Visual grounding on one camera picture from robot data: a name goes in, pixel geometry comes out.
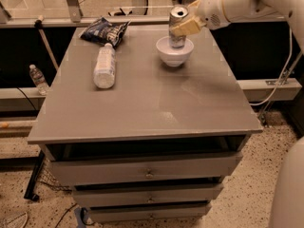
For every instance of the bottom grey drawer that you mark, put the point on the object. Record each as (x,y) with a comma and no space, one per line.
(157,212)

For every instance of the wooden stick handle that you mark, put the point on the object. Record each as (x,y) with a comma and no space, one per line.
(39,25)

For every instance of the blue chip bag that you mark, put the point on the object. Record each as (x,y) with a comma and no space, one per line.
(104,32)

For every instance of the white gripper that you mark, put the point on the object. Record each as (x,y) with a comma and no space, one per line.
(211,10)

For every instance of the wire mesh object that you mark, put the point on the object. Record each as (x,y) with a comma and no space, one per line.
(18,220)

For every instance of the white bowl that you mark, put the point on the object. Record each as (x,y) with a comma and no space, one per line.
(174,57)

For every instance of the middle grey drawer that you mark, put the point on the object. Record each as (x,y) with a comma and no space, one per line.
(168,194)

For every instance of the redbull can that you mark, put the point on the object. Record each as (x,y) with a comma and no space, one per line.
(177,13)

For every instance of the small standing water bottle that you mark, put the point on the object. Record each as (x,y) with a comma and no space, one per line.
(39,80)

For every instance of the top grey drawer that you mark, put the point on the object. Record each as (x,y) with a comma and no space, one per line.
(161,168)

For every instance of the grey drawer cabinet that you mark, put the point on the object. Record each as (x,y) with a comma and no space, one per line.
(152,110)

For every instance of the lying clear plastic bottle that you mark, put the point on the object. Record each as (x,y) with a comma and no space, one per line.
(104,71)

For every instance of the grey drawer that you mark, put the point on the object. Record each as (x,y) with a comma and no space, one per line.
(168,194)
(157,212)
(161,168)

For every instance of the black metal leg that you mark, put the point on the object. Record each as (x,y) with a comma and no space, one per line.
(29,194)

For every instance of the grey metal rail frame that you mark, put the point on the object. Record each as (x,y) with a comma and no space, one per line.
(82,12)

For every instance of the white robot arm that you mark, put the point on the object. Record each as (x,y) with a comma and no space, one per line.
(288,203)

